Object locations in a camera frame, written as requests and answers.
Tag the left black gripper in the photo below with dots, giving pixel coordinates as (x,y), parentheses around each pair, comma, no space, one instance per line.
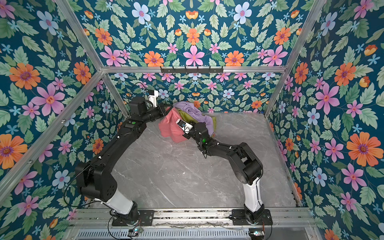
(161,110)

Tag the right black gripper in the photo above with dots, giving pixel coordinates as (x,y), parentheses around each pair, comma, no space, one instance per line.
(187,136)

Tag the pink cloth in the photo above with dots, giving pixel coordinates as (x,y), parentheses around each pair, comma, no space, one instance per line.
(169,127)

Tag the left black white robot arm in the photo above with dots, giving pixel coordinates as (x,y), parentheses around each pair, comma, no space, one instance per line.
(94,178)

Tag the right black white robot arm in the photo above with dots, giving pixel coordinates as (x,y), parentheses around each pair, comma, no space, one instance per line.
(246,166)

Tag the green cloth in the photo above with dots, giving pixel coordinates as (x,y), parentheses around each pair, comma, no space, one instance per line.
(188,118)

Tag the purple cloth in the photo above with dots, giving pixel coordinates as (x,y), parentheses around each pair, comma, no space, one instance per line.
(196,114)

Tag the black hook rack bar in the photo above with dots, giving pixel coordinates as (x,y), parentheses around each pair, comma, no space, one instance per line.
(191,70)

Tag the right small circuit board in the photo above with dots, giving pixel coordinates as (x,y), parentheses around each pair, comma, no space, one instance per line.
(256,234)

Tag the small circuit board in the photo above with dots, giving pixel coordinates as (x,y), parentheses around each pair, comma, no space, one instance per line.
(136,231)
(256,234)

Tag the left small circuit board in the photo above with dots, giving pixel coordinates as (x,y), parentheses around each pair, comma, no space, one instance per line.
(136,231)

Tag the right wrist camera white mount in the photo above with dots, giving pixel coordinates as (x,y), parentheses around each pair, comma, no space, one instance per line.
(186,127)

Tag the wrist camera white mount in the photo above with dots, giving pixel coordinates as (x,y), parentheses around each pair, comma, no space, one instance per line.
(152,97)
(186,127)

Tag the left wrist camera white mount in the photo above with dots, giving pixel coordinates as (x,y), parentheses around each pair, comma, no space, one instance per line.
(152,97)

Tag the aluminium frame back crossbar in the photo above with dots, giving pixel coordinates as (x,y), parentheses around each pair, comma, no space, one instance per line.
(258,69)

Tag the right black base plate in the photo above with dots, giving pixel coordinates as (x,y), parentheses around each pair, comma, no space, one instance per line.
(242,217)

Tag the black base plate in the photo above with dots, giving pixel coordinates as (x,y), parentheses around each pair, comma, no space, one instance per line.
(134,218)
(242,217)

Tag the aluminium frame right post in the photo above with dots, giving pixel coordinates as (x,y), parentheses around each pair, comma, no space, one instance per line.
(314,13)

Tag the aluminium frame post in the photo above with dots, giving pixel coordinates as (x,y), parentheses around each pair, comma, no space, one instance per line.
(314,13)
(78,30)

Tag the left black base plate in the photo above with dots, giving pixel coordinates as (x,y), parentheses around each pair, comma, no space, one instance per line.
(134,218)

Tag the aluminium frame left post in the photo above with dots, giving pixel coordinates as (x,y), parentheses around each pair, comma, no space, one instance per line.
(78,30)

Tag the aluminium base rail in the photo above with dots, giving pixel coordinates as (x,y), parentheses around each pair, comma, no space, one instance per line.
(183,218)

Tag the aluminium frame left beam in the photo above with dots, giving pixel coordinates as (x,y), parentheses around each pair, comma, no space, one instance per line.
(22,167)

